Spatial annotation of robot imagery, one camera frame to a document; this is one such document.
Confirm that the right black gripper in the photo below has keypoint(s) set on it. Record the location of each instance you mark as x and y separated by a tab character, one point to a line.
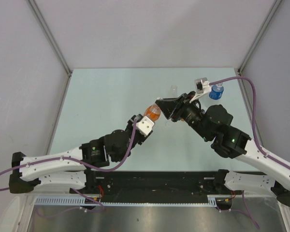
169	105

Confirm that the aluminium frame post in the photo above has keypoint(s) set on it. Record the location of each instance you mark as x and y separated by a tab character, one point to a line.
48	35
260	34

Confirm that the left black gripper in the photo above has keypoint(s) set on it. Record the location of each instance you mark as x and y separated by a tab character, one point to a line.
130	123

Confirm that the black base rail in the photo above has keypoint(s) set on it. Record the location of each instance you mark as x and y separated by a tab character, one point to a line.
155	187

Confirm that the right aluminium frame post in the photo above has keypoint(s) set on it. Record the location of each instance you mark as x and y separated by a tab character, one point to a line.
260	34

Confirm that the left aluminium frame post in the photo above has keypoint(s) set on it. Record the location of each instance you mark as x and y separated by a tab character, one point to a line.
48	35

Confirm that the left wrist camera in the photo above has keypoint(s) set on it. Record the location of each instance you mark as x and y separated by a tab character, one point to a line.
145	126

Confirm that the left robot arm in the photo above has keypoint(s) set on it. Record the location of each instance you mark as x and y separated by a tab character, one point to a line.
74	169

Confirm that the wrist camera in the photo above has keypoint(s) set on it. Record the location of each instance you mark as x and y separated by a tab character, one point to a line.
145	126
203	87

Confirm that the clear water bottle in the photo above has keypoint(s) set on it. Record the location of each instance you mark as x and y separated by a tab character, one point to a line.
173	91

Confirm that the blue drink bottle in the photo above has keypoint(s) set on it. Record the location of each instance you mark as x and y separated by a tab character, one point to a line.
216	91

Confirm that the orange drink bottle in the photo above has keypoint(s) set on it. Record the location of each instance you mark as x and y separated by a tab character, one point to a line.
153	112

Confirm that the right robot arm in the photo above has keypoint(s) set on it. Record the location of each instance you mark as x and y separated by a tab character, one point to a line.
214	125

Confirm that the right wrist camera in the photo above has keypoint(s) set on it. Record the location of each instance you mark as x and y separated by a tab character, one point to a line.
203	87

